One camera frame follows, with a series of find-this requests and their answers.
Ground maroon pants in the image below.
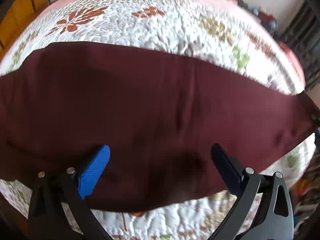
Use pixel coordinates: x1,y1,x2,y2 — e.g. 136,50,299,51
1,42,319,212

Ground dark window curtain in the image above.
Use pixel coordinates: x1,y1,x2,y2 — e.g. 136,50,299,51
281,2,319,90

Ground white floral quilt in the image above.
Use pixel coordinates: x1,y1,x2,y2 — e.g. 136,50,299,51
1,0,304,239

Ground orange wooden wardrobe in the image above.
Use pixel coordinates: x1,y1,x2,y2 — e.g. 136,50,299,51
1,0,48,57

